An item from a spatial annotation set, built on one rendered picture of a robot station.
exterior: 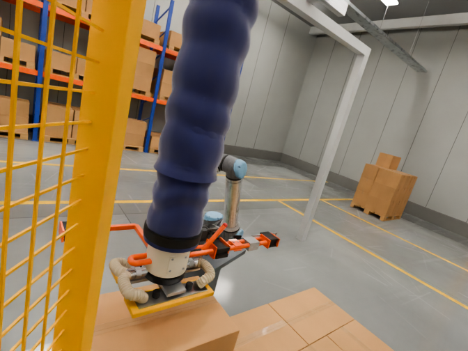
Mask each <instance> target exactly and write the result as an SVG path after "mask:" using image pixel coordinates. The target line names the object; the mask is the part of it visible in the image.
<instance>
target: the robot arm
mask: <svg viewBox="0 0 468 351"><path fill-rule="evenodd" d="M220 171H224V172H226V187H225V199H224V216H223V214H221V213H219V212H214V211H211V212H206V213H205V216H204V218H203V227H202V235H201V240H200V242H199V244H198V245H203V244H205V243H206V240H207V238H211V237H212V236H213V235H214V234H215V232H216V231H217V230H218V229H219V228H220V226H221V225H222V224H223V223H227V225H228V226H227V227H226V228H225V229H224V230H223V231H222V233H221V234H220V235H219V236H218V237H222V238H223V239H224V240H225V241H226V242H227V241H228V240H232V239H233V236H234V235H241V236H243V233H244V231H243V230H242V229H241V228H240V223H239V221H238V215H239V208H240V194H241V187H242V179H243V177H245V175H246V172H247V164H246V162H245V161H242V160H241V159H238V158H236V157H233V156H230V155H227V154H224V155H223V157H222V159H221V162H220V164H219V166H218V168H217V174H218V173H219V172H220ZM223 218H224V219H223Z"/></svg>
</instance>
